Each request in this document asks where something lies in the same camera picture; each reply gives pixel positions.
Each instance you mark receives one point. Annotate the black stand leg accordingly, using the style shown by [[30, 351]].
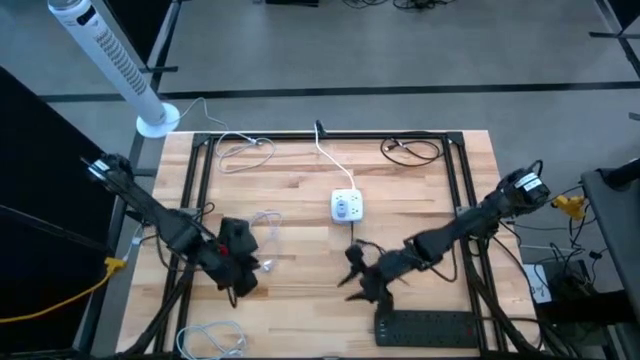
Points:
[[617, 35]]

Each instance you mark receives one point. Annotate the black box on floor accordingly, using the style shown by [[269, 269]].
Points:
[[570, 282]]

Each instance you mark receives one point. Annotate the grey USB wall plug adapter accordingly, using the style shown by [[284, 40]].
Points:
[[342, 209]]

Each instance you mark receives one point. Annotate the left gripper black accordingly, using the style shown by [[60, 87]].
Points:
[[235, 272]]

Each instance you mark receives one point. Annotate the white multi-outlet USB charger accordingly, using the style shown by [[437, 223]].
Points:
[[356, 200]]

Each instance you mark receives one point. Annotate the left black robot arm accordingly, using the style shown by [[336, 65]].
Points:
[[150, 207]]

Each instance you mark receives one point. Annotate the black aluminium table frame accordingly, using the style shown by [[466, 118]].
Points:
[[325, 135]]

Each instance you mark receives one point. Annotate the dark grey side table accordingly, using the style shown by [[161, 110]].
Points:
[[615, 220]]

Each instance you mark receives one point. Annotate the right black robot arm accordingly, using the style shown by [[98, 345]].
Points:
[[465, 225]]

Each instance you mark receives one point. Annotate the black partition panel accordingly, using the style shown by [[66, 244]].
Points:
[[40, 200], [140, 25]]

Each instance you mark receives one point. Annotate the black multi-outlet wall adapter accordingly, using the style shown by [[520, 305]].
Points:
[[240, 232]]

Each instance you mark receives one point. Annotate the white tower fan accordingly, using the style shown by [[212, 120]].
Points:
[[115, 65]]

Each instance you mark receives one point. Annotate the long black power strip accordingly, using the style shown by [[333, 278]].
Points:
[[430, 330]]

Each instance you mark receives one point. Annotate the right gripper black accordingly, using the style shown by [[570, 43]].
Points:
[[385, 275]]

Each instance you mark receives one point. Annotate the white box on floor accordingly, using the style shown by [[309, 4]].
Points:
[[537, 285]]

